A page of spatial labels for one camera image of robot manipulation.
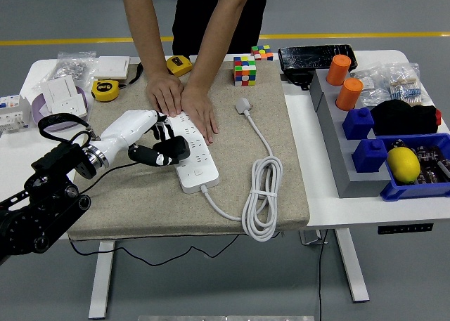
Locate person's right hand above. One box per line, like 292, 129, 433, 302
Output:
145, 71, 185, 118

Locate person's left hand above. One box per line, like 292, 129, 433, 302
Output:
179, 84, 219, 146

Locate white and black robot left hand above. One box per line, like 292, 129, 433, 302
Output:
100, 109, 182, 168

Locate black plug with cord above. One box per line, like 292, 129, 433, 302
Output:
68, 136, 251, 267

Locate white power strip with cord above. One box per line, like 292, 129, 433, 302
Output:
167, 97, 284, 243

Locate large colourful puzzle cube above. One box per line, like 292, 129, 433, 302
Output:
233, 55, 257, 87

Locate white socket panel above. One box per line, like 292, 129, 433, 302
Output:
51, 95, 89, 120

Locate grey-brown mat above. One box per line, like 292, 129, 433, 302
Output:
66, 60, 311, 243

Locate small colourful puzzle cube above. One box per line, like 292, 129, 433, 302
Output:
250, 45, 274, 62

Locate plastic bag of screws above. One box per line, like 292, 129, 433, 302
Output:
33, 51, 98, 92

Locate person's body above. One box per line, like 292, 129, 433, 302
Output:
172, 0, 274, 57

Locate purple bowl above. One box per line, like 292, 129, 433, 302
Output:
31, 87, 89, 132

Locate white circuit breaker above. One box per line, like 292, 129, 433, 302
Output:
0, 94, 32, 134

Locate grey stepped block holder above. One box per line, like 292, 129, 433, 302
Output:
309, 69, 392, 199

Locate orange cylinder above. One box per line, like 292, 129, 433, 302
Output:
326, 54, 352, 87
335, 77, 365, 112

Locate white table leg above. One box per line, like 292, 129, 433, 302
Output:
333, 228, 370, 303
87, 241, 116, 320

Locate blue block with knob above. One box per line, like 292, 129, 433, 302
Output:
352, 138, 389, 174
342, 107, 375, 141

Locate clear plastic bag of parts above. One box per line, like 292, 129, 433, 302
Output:
349, 67, 391, 107

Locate black cloth bundle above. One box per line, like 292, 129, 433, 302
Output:
371, 99, 443, 136

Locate plastic bag of resistors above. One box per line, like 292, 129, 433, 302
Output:
378, 63, 433, 107

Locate yellow lemon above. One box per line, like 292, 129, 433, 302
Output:
386, 147, 422, 185

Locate blue plastic bin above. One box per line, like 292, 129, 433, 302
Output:
380, 133, 450, 202

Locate dark capacitors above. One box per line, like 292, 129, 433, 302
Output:
392, 139, 450, 187

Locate black table control panel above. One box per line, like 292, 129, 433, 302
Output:
378, 223, 435, 235

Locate yellow tape measure with strap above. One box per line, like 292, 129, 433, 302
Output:
91, 64, 143, 103

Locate white wall switch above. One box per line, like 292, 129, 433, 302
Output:
93, 55, 131, 81

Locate white blank switch panel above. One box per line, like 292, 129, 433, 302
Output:
39, 75, 79, 107

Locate metal bracket under table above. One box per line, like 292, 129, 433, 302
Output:
298, 229, 328, 247

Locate black hanging cable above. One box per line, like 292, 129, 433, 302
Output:
317, 229, 328, 321

